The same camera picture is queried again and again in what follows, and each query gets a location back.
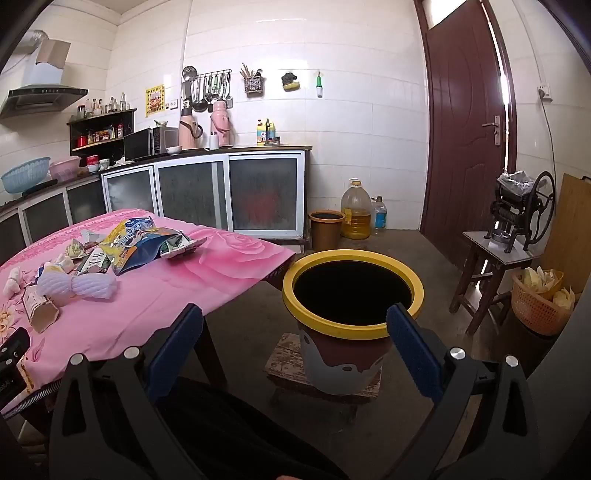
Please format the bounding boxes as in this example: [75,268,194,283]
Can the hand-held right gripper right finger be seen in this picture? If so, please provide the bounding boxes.
[386,303,541,480]

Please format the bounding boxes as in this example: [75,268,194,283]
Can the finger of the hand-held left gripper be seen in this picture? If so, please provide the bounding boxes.
[0,329,31,363]

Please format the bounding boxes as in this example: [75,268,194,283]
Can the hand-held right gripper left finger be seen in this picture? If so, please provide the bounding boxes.
[48,303,206,480]

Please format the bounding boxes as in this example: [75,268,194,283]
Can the beige paper carton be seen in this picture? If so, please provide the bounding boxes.
[22,286,60,334]

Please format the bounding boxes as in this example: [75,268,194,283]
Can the white tissue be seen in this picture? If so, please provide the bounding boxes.
[4,267,28,296]

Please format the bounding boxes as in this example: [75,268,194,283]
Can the yellow rimmed brown bin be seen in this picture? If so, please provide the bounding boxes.
[281,249,424,397]

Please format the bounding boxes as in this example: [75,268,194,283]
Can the white foam fruit net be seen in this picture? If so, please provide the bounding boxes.
[37,272,118,305]

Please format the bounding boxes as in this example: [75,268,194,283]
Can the green white wrapper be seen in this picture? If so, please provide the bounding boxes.
[159,233,208,260]

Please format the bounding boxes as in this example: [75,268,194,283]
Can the dark green wrapper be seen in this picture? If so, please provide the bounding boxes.
[76,249,116,275]

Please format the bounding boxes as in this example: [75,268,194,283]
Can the pale wrapper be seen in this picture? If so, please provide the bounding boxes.
[65,230,107,259]

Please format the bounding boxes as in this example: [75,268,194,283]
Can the yellow snack bag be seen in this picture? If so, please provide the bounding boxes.
[99,216,158,259]

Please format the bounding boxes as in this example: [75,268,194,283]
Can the pink floral tablecloth table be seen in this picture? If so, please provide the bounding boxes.
[0,209,296,402]

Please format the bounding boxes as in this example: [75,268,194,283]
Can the low worn wooden stool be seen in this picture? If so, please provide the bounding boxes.
[264,332,384,421]

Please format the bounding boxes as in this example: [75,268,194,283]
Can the wooden stool white top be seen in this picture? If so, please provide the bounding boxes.
[450,228,546,335]

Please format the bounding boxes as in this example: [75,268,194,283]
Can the orange plastic basket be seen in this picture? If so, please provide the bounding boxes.
[512,268,575,337]

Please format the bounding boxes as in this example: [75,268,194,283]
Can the clear bottle blue label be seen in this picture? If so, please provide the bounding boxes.
[372,196,387,236]

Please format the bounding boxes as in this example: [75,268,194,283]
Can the cooking oil jug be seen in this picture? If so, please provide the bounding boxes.
[341,179,372,240]

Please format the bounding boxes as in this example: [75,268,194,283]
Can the small brown waste bin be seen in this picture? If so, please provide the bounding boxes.
[308,210,346,250]

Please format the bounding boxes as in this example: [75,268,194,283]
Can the kitchen counter cabinet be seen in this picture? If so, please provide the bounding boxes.
[0,145,314,252]

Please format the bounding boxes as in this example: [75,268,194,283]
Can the yellow corn husks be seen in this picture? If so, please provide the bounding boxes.
[522,267,575,308]

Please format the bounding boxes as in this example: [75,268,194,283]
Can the blue plastic basin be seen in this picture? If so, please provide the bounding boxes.
[1,157,51,195]

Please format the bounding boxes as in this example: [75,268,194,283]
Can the hand crank noodle machine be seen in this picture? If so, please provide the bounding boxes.
[484,171,557,254]

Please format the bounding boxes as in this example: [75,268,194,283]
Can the pink plastic basin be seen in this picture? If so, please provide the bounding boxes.
[48,156,82,182]

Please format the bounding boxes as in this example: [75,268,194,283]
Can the clear plastic bag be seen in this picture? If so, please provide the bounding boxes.
[499,170,536,197]

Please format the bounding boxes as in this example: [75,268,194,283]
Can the black microwave oven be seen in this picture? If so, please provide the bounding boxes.
[124,127,180,161]

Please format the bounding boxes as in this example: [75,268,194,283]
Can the wooden cutting board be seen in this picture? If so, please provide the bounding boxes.
[538,173,591,296]

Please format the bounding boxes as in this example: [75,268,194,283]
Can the dark wooden spice shelf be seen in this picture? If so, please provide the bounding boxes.
[67,108,138,155]

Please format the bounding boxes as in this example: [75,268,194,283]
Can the row of condiment jars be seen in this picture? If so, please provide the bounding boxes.
[76,122,125,148]

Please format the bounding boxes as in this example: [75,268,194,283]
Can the row of glass bottles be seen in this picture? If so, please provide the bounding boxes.
[76,92,127,118]

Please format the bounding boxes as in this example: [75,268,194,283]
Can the range hood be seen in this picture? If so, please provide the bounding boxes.
[0,62,88,118]

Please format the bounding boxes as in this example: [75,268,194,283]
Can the rack of hanging utensils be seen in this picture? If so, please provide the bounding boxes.
[181,66,234,113]

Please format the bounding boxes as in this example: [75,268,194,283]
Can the cardboard box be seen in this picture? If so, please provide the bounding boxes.
[36,39,71,70]

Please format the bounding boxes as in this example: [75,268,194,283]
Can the braided grey cable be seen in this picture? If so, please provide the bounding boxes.
[0,382,61,412]

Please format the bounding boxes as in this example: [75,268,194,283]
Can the metal door handle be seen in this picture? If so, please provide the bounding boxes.
[481,115,502,146]

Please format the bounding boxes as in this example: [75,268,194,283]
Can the yellow wall poster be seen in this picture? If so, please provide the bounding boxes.
[145,84,166,115]

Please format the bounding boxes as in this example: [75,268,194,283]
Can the wall chopstick holder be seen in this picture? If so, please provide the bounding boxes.
[239,62,266,95]

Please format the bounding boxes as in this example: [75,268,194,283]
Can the silver vent duct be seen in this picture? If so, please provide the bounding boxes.
[9,30,49,65]

